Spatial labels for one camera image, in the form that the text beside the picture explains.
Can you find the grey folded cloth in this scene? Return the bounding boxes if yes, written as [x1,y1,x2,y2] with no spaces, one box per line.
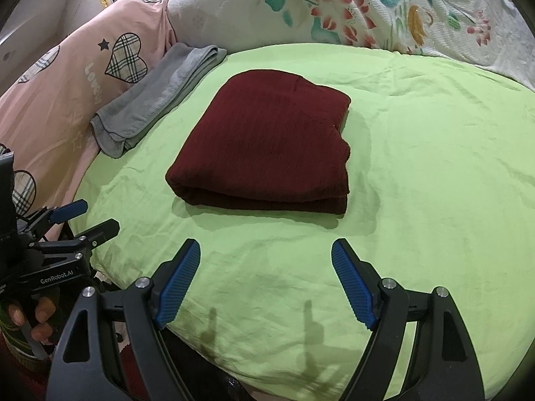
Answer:
[90,42,228,160]

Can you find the person's left forearm striped cuff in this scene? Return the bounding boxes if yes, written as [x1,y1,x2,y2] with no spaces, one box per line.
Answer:
[0,301,55,387]

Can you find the light green bed sheet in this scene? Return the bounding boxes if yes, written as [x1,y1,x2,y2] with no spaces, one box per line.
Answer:
[73,42,535,401]

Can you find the beige headboard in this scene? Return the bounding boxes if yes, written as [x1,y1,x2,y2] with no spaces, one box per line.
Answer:
[0,0,110,98]

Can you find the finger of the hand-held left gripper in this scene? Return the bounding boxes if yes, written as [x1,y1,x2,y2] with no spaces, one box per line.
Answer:
[37,218,121,260]
[17,199,89,237]

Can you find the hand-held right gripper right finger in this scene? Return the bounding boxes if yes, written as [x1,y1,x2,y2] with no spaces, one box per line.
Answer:
[330,238,486,401]

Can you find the pink heart print quilt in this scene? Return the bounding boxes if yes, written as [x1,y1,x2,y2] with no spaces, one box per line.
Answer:
[0,0,181,262]

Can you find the person's left hand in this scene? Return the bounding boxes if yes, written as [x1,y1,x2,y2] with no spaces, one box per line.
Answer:
[6,296,58,346]

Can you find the white floral blanket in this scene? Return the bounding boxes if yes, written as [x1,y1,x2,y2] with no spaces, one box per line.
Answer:
[166,0,535,93]

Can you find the dark red knit sweater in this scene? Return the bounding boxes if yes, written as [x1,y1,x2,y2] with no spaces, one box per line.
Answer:
[165,69,352,215]

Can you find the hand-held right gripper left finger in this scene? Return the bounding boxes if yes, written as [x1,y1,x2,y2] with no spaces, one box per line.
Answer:
[46,238,202,401]

